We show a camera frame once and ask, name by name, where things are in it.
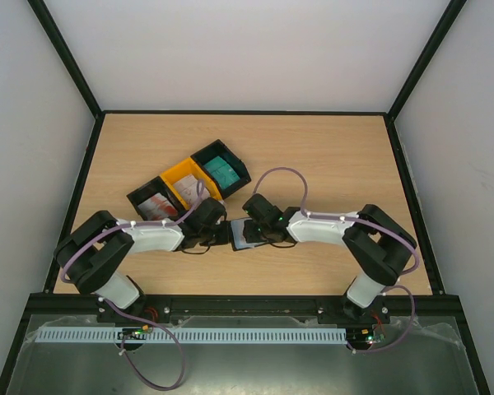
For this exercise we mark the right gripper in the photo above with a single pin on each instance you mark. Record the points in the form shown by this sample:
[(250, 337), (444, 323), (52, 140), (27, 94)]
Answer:
[(253, 232)]

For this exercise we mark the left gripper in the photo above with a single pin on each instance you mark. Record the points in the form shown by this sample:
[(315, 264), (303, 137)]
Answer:
[(226, 235)]

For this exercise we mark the black leather card holder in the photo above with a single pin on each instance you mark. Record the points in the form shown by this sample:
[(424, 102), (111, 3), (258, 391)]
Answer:
[(238, 242)]

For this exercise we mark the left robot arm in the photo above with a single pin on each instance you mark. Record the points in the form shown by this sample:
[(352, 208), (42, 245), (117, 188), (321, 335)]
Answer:
[(90, 256)]

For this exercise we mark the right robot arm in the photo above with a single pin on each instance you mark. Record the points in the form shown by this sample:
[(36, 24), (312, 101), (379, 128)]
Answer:
[(381, 247)]

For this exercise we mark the teal card stack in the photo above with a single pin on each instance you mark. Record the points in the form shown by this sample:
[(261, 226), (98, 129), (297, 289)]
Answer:
[(222, 172)]

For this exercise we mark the red patterned card stack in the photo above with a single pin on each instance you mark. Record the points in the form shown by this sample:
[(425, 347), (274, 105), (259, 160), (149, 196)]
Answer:
[(157, 207)]

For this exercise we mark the yellow card bin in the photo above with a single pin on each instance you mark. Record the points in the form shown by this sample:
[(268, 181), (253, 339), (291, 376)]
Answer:
[(185, 167)]

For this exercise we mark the black bin with red cards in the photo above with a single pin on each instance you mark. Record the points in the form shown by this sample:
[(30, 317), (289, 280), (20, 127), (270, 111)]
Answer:
[(156, 185)]

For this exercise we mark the black bin with teal cards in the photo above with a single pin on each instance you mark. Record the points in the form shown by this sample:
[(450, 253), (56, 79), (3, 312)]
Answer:
[(219, 148)]

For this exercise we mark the white slotted cable duct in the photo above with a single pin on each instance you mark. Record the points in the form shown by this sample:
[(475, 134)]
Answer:
[(85, 335)]

